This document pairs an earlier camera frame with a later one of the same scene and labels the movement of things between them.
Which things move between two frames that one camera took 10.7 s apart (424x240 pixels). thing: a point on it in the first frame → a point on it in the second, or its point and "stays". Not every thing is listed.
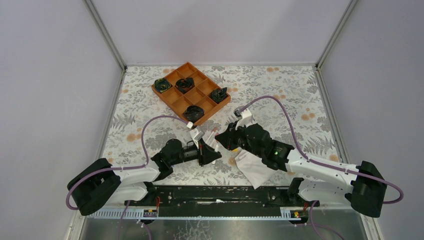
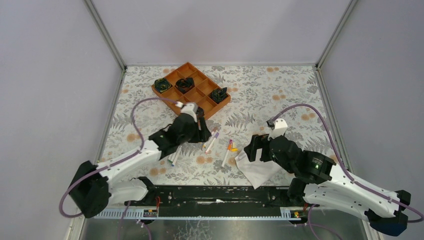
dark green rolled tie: x=218 y=95 stays
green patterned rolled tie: x=162 y=84 stays
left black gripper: x=201 y=152 → x=202 y=129
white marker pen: x=213 y=132 stays
